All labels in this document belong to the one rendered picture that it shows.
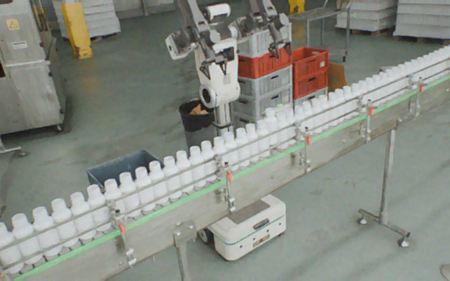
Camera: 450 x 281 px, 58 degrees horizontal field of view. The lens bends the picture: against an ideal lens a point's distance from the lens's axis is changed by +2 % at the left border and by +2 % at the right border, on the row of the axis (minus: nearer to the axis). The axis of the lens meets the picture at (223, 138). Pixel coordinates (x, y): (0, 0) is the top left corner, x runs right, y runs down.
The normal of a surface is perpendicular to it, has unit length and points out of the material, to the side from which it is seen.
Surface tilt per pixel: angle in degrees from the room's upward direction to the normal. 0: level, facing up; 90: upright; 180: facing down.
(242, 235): 90
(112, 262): 90
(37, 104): 90
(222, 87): 90
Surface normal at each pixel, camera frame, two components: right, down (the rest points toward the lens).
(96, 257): 0.59, 0.29
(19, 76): 0.32, 0.38
